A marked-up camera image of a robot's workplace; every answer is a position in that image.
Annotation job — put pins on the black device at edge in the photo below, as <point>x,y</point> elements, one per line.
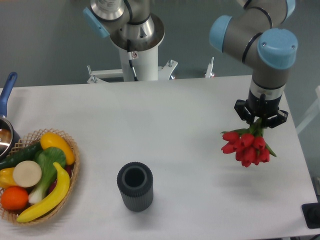
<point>311,213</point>

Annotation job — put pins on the blue handled saucepan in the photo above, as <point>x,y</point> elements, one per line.
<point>8,136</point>

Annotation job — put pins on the yellow bell pepper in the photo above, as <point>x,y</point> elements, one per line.
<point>6,178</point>

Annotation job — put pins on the dark grey ribbed vase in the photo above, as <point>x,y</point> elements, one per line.
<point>135,183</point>

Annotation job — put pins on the orange fruit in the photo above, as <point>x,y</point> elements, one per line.
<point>14,198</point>

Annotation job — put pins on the yellow banana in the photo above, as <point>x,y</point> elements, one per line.
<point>51,200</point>

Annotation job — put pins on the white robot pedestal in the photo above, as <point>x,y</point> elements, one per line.
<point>135,66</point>

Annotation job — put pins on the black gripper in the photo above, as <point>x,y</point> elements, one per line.
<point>254,107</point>

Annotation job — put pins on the green cucumber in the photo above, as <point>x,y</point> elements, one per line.
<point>25,154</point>

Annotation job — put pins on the red tulip bouquet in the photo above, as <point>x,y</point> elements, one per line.
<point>248,144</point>

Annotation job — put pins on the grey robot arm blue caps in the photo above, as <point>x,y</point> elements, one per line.
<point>254,38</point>

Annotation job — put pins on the green bok choy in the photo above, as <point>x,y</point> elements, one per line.
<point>46,159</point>

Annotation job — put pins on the beige round slice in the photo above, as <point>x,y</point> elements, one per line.
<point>27,174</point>

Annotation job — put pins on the woven wicker basket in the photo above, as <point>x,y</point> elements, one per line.
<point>31,139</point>

